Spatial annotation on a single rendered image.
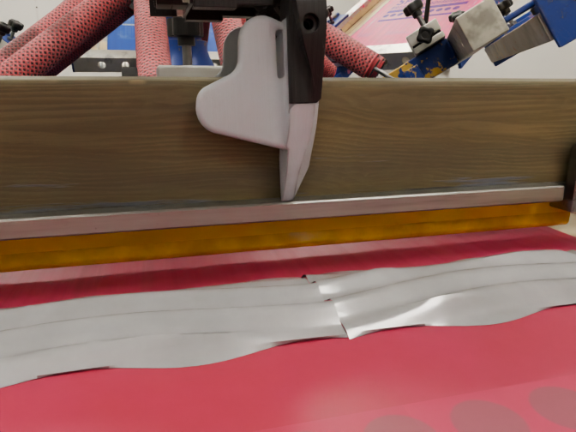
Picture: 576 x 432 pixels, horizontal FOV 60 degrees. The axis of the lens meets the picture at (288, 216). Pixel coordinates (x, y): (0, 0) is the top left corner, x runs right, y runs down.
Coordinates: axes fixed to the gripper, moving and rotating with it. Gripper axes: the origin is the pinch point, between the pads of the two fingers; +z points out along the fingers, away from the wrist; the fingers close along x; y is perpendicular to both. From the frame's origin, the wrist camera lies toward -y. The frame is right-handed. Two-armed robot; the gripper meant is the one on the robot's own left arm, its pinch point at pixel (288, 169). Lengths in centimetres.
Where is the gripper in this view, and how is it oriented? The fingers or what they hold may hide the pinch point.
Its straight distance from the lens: 29.3
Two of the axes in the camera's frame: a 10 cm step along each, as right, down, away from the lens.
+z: 0.1, 9.7, 2.5
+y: -9.7, 0.7, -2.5
